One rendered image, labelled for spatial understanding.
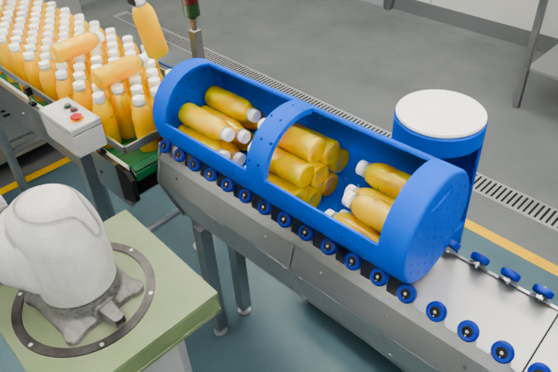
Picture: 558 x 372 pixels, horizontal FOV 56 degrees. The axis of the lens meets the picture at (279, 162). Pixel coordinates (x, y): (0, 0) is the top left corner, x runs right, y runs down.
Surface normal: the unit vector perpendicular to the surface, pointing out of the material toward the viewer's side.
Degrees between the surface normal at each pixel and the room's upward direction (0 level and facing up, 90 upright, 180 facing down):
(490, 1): 90
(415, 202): 33
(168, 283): 1
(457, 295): 0
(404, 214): 46
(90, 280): 92
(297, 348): 0
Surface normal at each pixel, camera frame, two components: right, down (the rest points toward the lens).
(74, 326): 0.00, -0.60
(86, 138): 0.73, 0.39
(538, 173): -0.04, -0.79
